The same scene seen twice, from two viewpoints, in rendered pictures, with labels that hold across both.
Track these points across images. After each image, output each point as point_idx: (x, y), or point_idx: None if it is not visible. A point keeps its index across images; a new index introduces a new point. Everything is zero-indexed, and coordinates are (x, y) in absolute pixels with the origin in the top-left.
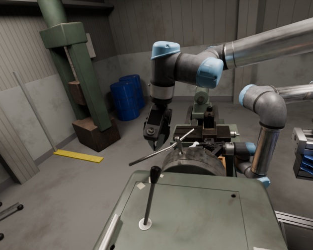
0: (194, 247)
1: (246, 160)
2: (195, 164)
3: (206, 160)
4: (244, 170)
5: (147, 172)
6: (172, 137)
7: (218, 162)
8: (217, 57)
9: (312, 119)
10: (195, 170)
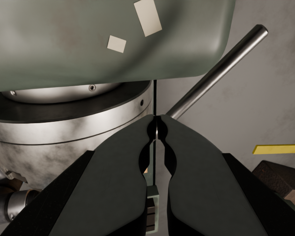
0: None
1: None
2: (25, 127)
3: (8, 153)
4: None
5: (172, 55)
6: (158, 205)
7: None
8: None
9: None
10: (33, 111)
